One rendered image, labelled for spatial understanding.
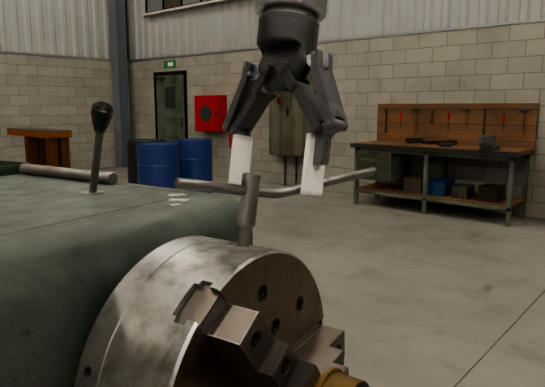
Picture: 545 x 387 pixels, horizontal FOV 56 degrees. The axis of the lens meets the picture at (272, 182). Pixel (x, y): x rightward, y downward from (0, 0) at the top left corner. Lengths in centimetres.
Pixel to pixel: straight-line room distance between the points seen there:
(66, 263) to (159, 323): 13
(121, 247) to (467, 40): 698
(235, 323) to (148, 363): 9
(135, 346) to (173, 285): 7
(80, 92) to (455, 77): 783
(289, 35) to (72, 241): 34
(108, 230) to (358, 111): 755
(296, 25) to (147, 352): 39
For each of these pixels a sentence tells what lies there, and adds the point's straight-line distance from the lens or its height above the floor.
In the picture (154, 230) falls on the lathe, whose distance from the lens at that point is 68.
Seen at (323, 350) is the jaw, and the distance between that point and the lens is 65.
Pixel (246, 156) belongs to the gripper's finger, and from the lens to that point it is 68.
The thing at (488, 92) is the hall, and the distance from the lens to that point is 728.
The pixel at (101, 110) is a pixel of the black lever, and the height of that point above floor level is 139.
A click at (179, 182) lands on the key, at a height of 132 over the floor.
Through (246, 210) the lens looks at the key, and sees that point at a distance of 59.
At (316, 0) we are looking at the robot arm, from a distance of 63.
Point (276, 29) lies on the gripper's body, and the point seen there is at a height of 149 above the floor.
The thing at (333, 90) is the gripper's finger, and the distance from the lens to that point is 58.
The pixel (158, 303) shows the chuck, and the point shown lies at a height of 120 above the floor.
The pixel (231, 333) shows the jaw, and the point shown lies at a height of 119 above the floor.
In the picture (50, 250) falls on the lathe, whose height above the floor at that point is 125.
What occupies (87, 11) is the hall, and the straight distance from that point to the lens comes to 1230.
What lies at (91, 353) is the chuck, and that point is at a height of 115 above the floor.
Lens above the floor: 140
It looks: 9 degrees down
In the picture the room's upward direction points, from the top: straight up
